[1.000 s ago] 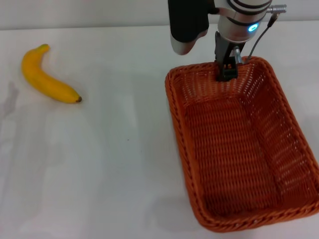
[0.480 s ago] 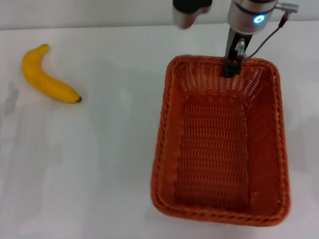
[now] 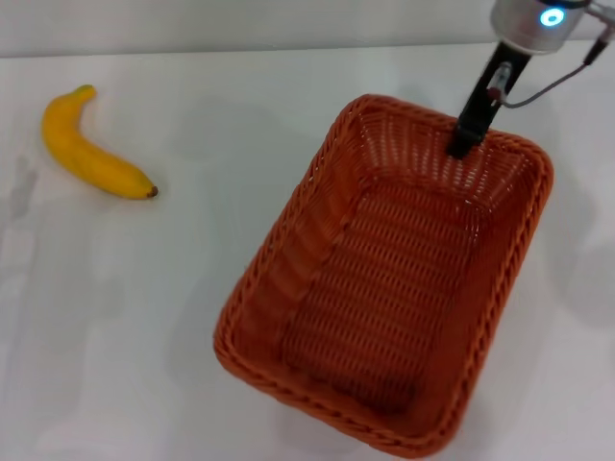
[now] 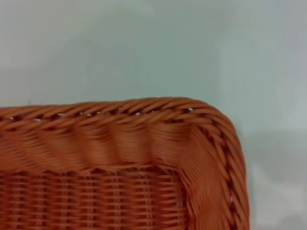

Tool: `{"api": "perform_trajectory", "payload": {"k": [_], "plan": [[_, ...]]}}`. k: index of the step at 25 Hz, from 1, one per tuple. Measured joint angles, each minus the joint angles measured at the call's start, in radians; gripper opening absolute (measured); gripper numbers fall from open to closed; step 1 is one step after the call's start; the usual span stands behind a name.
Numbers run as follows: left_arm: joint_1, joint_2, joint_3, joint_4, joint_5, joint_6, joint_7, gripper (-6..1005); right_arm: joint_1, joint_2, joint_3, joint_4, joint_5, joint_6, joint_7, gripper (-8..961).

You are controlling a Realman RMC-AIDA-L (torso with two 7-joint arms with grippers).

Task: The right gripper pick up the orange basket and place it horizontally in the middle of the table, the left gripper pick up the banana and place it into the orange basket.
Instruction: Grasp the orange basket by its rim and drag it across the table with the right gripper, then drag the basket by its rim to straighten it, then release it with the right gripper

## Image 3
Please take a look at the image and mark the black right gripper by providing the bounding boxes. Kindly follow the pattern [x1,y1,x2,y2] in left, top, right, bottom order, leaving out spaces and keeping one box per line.
[448,40,532,159]

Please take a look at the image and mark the orange woven rectangular basket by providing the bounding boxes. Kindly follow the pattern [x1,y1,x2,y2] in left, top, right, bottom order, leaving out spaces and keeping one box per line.
[210,93,556,458]

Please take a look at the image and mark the yellow banana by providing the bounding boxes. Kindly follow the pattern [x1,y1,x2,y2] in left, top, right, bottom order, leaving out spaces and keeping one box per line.
[40,84,160,201]

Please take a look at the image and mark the grey right arm cable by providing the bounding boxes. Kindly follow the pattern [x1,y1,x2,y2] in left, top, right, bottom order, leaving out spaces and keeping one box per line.
[502,0,615,108]

